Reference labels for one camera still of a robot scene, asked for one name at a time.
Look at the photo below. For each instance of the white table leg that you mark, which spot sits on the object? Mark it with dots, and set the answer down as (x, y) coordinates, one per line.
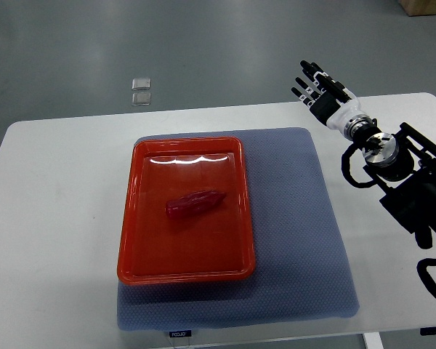
(372, 340)

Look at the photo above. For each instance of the red pepper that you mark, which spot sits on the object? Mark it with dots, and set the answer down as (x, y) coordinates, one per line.
(193, 203)

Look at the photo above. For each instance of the silver floor plate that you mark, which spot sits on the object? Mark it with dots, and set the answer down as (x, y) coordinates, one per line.
(141, 98)
(140, 84)

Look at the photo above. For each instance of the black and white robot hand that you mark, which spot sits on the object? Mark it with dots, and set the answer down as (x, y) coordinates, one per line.
(325, 96)

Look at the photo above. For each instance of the lower silver floor plate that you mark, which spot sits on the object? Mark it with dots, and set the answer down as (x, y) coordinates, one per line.
(141, 98)

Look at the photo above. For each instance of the upper silver floor plate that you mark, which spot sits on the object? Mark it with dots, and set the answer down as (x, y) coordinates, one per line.
(140, 84)

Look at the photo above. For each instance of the red plastic tray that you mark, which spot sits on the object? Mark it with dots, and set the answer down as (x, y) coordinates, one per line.
(217, 245)

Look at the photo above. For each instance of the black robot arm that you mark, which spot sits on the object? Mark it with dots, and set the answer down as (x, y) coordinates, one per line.
(403, 165)

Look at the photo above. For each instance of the black mat label tag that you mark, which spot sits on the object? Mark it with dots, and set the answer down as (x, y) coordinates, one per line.
(180, 334)

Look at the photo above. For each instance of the cardboard box corner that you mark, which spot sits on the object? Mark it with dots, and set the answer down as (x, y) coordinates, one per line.
(418, 7)

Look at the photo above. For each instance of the black table edge label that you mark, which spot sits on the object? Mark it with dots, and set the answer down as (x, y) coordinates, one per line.
(428, 331)

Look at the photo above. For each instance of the blue-grey honeycomb mat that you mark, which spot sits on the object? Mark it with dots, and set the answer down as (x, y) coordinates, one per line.
(302, 271)

